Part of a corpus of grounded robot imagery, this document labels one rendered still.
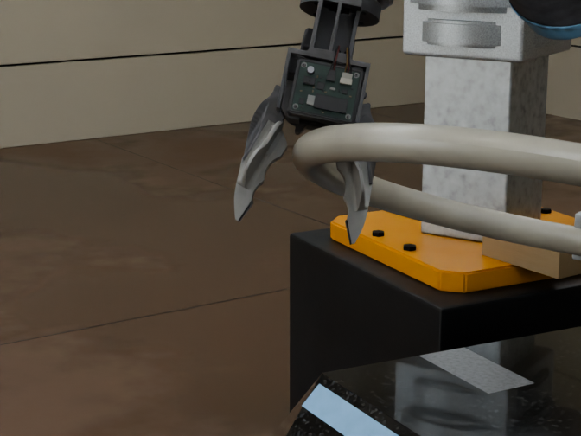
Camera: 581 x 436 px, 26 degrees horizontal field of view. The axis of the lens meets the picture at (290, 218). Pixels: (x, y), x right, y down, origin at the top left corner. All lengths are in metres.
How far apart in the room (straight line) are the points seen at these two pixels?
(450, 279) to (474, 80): 0.41
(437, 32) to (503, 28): 0.13
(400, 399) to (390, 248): 0.90
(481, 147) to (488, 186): 1.63
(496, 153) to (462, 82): 1.62
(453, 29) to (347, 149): 1.49
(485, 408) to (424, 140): 0.75
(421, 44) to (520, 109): 0.23
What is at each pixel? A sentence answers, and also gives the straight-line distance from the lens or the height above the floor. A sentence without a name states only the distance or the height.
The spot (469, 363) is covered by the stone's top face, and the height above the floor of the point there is 0.83.
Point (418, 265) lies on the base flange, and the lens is 2.42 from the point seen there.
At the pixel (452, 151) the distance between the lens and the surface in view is 0.91.
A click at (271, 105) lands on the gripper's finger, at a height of 1.27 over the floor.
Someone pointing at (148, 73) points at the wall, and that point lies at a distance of 8.10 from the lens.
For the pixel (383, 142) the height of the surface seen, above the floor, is 1.27.
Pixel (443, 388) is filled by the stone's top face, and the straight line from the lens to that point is 1.68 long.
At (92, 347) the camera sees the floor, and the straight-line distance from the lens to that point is 4.28.
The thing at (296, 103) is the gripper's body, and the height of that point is 1.29.
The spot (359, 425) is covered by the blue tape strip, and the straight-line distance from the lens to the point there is 1.61.
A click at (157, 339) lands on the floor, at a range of 4.32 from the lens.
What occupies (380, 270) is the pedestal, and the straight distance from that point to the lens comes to 2.49.
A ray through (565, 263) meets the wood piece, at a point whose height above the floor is 0.81.
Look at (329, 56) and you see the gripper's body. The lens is 1.06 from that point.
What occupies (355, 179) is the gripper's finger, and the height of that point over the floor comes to 1.22.
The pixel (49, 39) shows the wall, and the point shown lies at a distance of 7.80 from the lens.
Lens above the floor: 1.45
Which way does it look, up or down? 14 degrees down
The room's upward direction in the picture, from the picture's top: straight up
